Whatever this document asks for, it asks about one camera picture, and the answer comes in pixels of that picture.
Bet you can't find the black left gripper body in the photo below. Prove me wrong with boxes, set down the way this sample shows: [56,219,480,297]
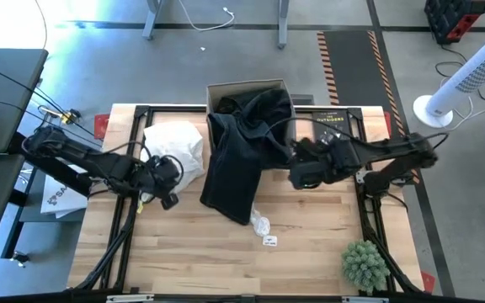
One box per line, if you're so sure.
[143,155,184,197]

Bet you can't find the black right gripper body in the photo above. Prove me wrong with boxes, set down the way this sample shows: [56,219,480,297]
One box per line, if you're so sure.
[288,142,337,190]

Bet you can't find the large white garment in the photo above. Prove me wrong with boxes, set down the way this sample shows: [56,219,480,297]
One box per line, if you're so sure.
[140,120,206,204]

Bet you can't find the dark denim jeans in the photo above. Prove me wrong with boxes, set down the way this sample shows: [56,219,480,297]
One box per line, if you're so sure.
[200,88,295,226]

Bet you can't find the small white cloth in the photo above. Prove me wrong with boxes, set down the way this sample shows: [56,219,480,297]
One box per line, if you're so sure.
[249,204,271,237]

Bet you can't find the cardboard box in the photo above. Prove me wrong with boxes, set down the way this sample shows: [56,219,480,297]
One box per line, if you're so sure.
[205,78,297,153]

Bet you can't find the black garment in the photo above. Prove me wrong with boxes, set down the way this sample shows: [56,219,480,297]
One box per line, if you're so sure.
[215,95,248,117]

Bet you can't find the black book The Outsiders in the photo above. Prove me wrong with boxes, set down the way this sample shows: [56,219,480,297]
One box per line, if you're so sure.
[312,109,353,142]

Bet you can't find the gray flat device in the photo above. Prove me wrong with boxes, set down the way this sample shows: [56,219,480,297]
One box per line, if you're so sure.
[290,94,315,106]

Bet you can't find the black hazard striped floor mat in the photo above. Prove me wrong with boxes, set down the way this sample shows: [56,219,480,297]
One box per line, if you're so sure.
[317,29,421,186]

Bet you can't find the white paper bag with logo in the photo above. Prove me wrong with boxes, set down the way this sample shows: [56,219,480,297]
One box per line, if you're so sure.
[40,164,90,219]

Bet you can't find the small green artificial plant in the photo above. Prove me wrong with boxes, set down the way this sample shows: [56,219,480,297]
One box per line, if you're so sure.
[338,239,391,295]

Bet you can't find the gray desk leg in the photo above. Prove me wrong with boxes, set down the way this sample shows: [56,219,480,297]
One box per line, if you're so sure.
[142,0,163,41]
[277,0,290,50]

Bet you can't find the black desk stand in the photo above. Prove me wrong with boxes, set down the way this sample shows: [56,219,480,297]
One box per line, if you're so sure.
[0,132,94,260]

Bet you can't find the white tower fan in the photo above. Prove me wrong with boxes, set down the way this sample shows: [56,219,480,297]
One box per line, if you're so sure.
[413,29,485,130]

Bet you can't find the black and red crate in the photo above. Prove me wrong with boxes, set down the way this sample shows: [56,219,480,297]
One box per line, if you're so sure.
[424,0,485,45]

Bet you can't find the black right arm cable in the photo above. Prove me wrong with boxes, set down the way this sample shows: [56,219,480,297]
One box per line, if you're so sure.
[263,116,378,148]

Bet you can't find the black aluminium table frame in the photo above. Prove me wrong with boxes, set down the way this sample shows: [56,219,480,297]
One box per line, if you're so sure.
[73,104,424,295]

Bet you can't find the silver metal bracket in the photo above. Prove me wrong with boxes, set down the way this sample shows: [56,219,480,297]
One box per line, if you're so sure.
[342,296,389,303]
[106,294,155,303]

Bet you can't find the yellow cable connector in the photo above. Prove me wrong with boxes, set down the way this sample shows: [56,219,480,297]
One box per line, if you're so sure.
[59,109,82,126]

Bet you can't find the white charging cable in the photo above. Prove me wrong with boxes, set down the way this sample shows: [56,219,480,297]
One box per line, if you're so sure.
[177,0,236,33]

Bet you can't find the black fan cable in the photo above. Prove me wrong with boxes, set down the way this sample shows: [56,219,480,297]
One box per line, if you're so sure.
[434,44,485,102]

